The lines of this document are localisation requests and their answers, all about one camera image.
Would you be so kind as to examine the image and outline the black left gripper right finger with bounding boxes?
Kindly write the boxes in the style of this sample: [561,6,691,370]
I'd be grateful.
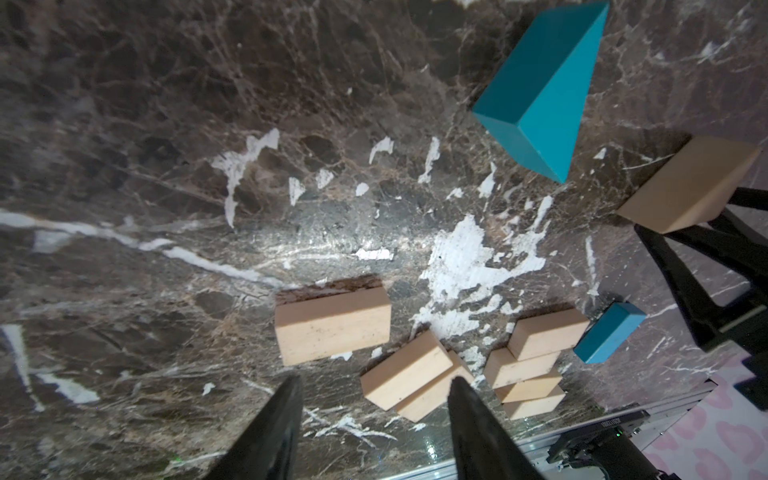
[448,377,543,480]

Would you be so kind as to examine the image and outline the small teal rectangular block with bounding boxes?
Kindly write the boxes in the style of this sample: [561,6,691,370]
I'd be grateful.
[573,302,647,364]

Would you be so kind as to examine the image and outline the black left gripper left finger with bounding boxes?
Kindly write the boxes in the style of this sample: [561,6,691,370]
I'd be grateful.
[204,376,303,480]

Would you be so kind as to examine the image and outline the natural wooden rectangular block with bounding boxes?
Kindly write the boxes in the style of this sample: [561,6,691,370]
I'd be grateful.
[275,287,392,366]

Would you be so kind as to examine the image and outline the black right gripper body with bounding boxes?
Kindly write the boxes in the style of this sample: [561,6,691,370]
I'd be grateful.
[710,287,767,411]

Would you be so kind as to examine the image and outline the teal triangular wooden block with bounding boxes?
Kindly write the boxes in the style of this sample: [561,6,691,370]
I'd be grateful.
[472,1,610,183]

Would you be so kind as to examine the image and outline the natural wooden triangle block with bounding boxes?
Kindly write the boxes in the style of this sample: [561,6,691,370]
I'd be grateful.
[617,136,761,234]

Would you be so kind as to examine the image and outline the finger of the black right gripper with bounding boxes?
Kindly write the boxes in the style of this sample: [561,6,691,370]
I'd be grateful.
[634,224,726,351]
[666,187,767,288]

